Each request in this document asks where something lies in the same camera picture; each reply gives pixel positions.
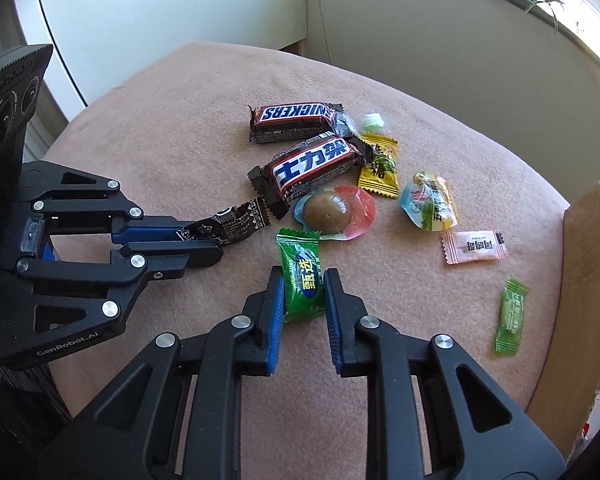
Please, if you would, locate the small green candy packet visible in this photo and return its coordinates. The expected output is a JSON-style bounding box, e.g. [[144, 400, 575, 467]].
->
[[494, 280, 529, 354]]

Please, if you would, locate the black patterned candy packet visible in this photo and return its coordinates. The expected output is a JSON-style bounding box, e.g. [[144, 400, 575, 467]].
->
[[176, 197, 271, 246]]

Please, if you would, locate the Snickers bar Chinese label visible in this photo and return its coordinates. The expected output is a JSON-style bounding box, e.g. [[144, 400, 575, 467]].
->
[[248, 132, 374, 220]]

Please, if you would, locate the green candy packet Chinese label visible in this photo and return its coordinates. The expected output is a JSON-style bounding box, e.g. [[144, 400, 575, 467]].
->
[[276, 228, 325, 323]]

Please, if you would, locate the pink white candy packet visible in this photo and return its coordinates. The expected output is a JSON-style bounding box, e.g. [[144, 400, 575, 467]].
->
[[441, 230, 508, 266]]

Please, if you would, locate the cardboard box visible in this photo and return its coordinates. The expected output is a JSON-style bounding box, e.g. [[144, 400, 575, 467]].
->
[[527, 182, 600, 460]]

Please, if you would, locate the Snickers bar English label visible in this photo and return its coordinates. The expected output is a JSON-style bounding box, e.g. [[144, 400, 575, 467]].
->
[[249, 101, 358, 144]]

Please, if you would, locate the brown jelly cup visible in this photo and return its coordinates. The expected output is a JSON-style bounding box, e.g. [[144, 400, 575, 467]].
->
[[294, 185, 376, 242]]

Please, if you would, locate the pink table cloth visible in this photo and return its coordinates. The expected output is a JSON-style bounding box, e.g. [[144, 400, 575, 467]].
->
[[46, 44, 568, 479]]

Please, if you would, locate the blue yellow jelly packet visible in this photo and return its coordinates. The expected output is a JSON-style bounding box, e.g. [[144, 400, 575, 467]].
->
[[399, 171, 458, 232]]

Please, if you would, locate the yellow candy packet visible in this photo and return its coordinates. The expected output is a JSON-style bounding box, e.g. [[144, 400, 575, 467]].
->
[[358, 133, 400, 200]]

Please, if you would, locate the green candy clear wrapper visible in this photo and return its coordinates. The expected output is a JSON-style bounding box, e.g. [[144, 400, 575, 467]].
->
[[362, 112, 386, 136]]

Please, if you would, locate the left wrist camera housing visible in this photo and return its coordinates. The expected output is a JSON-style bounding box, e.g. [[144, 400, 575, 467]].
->
[[0, 44, 53, 243]]

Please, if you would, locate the white cable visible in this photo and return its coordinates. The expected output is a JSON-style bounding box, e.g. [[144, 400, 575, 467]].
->
[[315, 0, 334, 61]]

